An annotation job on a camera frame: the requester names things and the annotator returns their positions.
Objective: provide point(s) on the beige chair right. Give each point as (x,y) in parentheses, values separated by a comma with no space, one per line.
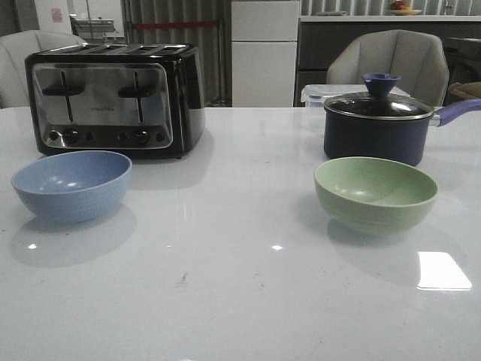
(418,58)

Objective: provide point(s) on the beige chair left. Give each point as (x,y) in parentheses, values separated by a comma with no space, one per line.
(15,48)

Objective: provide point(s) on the fruit plate on counter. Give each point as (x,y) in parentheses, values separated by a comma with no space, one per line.
(401,8)

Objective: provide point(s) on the glass lid with blue knob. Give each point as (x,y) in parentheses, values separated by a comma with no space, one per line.
(378,102)

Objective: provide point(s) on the dark blue saucepan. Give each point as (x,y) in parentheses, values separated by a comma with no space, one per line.
(399,140)

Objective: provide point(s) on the dark counter cabinet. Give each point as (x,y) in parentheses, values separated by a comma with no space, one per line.
(322,39)

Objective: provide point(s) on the white refrigerator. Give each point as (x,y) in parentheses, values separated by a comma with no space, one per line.
(264,38)

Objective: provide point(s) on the clear plastic storage container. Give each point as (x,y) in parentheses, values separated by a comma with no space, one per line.
(315,95)

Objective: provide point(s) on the blue bowl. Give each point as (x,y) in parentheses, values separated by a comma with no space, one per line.
(74,187)

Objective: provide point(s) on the beige chair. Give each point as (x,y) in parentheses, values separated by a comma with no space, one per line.
(15,48)
(418,58)

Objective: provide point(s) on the green bowl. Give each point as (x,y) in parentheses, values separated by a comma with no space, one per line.
(374,196)

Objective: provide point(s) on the black chrome four-slot toaster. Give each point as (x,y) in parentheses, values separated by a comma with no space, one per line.
(142,100)

